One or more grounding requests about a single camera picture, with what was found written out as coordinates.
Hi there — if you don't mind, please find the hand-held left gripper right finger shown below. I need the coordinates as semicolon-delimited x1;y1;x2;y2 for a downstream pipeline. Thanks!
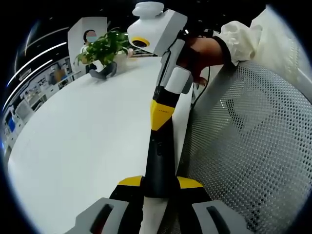
167;175;254;234

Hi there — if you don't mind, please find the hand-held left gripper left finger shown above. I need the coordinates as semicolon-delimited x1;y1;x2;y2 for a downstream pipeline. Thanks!
63;175;146;234

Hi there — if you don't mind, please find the person's right hand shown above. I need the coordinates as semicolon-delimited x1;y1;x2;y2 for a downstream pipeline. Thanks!
177;36;232;86

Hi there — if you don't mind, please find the green potted plant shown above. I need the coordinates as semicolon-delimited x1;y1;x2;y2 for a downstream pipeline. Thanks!
74;29;132;79

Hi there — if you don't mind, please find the white square pillar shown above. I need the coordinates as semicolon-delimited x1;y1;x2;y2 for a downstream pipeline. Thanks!
67;16;109;81

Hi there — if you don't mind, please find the grey mesh office chair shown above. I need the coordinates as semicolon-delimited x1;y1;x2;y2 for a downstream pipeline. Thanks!
180;60;312;234

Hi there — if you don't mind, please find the black cable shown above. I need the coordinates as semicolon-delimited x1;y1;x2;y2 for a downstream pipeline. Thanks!
192;65;211;106

